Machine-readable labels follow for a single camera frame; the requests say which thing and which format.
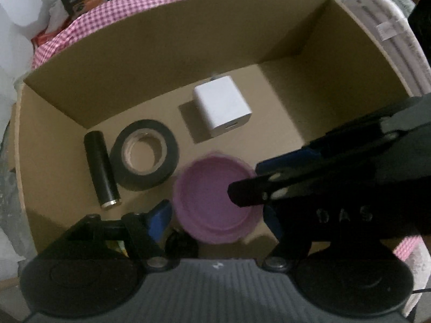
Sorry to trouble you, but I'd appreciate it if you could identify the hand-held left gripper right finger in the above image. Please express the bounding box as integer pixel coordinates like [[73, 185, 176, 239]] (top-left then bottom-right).
[[263, 205, 312, 273]]

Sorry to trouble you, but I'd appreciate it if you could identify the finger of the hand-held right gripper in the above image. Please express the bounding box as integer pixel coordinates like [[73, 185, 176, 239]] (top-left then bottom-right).
[[255, 114, 401, 176], [228, 141, 398, 208]]

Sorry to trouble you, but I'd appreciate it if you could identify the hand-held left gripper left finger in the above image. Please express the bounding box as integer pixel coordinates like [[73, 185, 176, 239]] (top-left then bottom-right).
[[67, 200, 174, 273]]

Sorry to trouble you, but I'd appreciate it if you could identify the purple plastic lid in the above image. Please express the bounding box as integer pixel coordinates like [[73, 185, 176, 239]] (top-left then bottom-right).
[[172, 151, 265, 244]]

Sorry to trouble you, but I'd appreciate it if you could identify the black tape roll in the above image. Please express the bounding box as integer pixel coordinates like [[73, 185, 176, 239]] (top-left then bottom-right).
[[110, 119, 179, 192]]

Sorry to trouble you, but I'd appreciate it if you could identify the black tube with gold end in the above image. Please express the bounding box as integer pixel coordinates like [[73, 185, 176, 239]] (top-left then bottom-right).
[[84, 131, 122, 210]]

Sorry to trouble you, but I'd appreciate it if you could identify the white charger plug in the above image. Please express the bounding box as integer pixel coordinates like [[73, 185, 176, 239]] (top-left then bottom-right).
[[193, 73, 253, 139]]

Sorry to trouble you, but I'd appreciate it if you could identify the brown cardboard box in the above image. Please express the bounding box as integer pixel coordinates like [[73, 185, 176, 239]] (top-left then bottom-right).
[[15, 0, 415, 259]]

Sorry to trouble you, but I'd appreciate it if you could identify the black oval case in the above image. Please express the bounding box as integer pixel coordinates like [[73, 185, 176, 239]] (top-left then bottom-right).
[[166, 229, 199, 259]]

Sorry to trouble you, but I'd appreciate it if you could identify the white plush cover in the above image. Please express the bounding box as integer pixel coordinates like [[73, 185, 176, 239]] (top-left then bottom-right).
[[401, 242, 429, 312]]

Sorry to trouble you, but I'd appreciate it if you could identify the pink checkered tablecloth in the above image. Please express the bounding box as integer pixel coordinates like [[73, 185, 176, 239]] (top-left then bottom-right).
[[32, 0, 426, 261]]

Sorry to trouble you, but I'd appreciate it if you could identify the white curtain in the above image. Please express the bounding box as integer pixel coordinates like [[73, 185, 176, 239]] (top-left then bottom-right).
[[0, 0, 51, 75]]

